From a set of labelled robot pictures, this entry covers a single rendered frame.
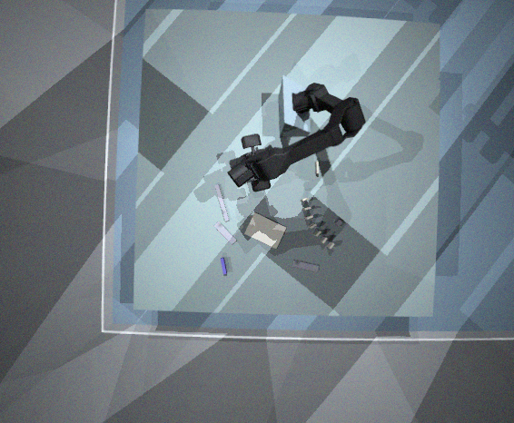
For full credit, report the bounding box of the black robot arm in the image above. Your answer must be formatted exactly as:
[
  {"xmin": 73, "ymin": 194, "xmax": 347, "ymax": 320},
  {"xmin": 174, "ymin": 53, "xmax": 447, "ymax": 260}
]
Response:
[{"xmin": 228, "ymin": 83, "xmax": 366, "ymax": 187}]

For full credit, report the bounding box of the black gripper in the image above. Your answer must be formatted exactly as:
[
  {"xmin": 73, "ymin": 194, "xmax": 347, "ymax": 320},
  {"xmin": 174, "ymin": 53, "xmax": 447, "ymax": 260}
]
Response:
[{"xmin": 241, "ymin": 133, "xmax": 271, "ymax": 192}]

